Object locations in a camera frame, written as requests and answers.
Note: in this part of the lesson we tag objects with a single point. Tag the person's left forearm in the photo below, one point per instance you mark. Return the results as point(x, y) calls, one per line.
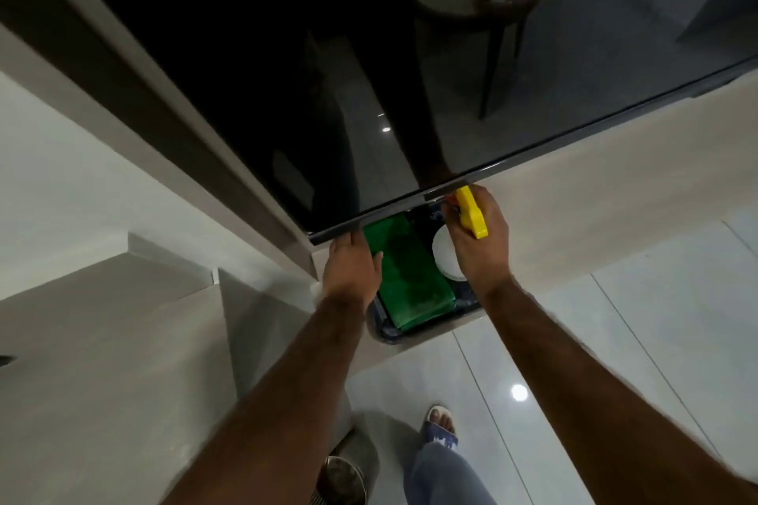
point(284, 404)

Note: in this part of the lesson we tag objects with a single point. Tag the person's right hand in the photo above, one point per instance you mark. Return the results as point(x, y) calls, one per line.
point(482, 259)

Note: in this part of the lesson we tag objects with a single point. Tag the beige console cabinet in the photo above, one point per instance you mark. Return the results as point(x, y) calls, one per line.
point(622, 179)

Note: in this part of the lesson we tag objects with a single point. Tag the black flat screen television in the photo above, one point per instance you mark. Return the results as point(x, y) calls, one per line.
point(248, 49)

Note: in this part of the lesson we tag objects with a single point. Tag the person's right fingers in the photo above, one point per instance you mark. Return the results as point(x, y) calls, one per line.
point(451, 217)

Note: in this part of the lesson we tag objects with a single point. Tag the person's left hand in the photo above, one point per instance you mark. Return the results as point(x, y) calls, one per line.
point(350, 271)

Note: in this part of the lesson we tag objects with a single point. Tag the person's blue jeans leg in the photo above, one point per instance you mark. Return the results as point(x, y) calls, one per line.
point(444, 478)

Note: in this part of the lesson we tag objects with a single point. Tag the white spray bottle yellow trigger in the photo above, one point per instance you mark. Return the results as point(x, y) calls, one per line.
point(472, 213)

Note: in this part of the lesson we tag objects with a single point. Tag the green cleaning cloth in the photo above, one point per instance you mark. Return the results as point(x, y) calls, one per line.
point(411, 279)

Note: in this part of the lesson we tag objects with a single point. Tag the person's left thumb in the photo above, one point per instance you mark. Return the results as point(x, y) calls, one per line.
point(376, 268)

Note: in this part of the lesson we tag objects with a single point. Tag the dark blue plastic tray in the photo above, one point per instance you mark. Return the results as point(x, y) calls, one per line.
point(385, 330)

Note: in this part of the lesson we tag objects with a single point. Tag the grey striped sandal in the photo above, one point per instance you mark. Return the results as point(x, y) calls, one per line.
point(340, 484)

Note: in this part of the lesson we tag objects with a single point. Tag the person's right forearm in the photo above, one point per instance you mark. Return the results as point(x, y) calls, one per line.
point(592, 392)

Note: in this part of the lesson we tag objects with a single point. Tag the blue patterned sandal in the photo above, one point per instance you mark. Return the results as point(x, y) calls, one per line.
point(439, 430)

